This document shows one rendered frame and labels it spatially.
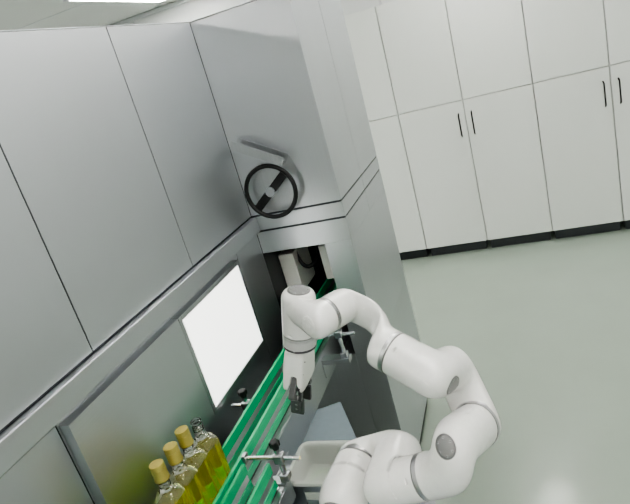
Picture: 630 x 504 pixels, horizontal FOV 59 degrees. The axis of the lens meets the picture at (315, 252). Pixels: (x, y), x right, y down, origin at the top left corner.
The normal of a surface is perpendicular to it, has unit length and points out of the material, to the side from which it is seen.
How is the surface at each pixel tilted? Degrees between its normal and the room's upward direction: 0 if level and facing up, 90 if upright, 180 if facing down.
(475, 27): 90
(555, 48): 90
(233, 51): 90
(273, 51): 90
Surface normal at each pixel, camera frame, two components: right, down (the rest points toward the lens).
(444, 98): -0.29, 0.38
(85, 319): 0.92, -0.14
